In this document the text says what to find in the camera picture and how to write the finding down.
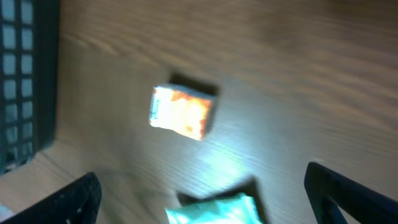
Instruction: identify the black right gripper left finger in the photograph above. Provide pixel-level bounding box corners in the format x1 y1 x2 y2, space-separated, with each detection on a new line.
1 172 102 224

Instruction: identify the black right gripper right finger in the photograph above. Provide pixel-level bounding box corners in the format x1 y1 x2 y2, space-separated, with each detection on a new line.
304 162 397 224

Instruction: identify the white wet wipes pack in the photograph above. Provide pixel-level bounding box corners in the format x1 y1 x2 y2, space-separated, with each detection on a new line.
165 193 262 224

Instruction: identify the orange tissue pack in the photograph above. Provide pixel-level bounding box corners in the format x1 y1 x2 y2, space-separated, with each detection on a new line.
149 83 215 141

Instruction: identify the grey plastic mesh basket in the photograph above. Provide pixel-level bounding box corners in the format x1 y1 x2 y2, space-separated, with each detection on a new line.
1 0 60 174

